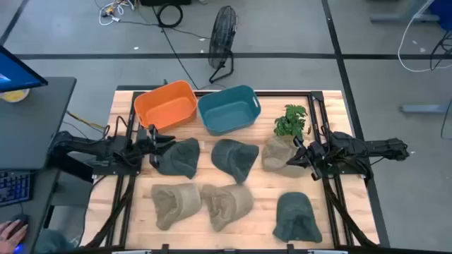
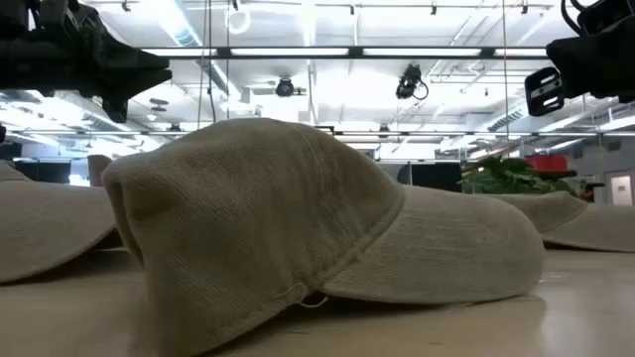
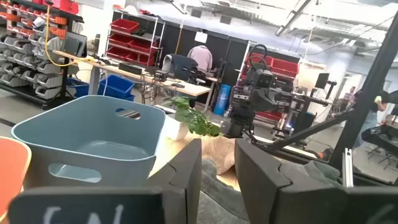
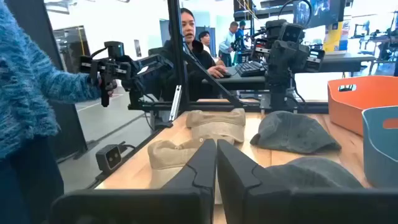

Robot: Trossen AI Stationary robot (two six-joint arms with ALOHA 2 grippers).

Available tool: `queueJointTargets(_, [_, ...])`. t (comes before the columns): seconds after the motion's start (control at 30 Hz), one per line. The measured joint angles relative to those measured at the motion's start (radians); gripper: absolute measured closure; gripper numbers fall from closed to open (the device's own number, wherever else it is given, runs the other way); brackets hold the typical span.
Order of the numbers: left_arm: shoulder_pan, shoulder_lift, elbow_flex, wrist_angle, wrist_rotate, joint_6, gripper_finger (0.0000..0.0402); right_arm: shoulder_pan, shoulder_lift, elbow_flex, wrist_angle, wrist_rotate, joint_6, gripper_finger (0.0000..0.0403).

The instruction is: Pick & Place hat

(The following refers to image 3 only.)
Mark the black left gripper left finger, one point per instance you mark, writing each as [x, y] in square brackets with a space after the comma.
[180, 186]

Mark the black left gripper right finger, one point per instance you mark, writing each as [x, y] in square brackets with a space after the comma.
[264, 193]

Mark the dark green hat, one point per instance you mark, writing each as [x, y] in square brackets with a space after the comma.
[217, 202]

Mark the beige hat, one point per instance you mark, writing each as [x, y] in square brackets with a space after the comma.
[220, 152]

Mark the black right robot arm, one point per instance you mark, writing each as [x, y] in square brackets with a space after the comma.
[239, 124]

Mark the blue cylinder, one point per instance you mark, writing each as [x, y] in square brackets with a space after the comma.
[222, 99]

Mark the white shelf with red bins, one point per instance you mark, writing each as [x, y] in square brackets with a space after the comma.
[284, 67]

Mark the green plant in white pot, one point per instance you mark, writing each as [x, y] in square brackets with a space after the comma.
[177, 129]

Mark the black monitor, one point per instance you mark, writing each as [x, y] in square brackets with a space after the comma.
[321, 81]

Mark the person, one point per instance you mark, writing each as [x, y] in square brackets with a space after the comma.
[200, 57]
[373, 118]

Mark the wooden desk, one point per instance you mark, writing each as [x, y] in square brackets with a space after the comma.
[183, 88]

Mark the white sign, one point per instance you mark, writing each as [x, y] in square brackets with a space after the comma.
[201, 37]

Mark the dark grey bag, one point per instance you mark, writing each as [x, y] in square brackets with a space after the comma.
[180, 67]

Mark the blue plastic basket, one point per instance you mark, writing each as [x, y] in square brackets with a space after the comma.
[93, 124]

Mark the large blue floor bin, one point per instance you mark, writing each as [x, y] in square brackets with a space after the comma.
[116, 87]

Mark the black folding chair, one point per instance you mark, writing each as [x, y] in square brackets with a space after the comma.
[379, 137]

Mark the small blue floor bin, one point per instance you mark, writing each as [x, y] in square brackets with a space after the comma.
[77, 88]

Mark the orange plastic basket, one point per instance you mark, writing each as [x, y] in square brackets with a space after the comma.
[12, 168]

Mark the rack with grey orange bins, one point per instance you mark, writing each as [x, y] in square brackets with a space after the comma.
[28, 62]

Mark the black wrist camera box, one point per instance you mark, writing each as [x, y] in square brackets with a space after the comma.
[264, 78]

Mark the black frame brace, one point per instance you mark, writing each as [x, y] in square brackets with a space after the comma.
[311, 130]

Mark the silver aluminium bracket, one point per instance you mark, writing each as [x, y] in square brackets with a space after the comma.
[347, 168]

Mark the black frame post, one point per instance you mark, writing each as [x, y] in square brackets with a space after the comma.
[367, 93]

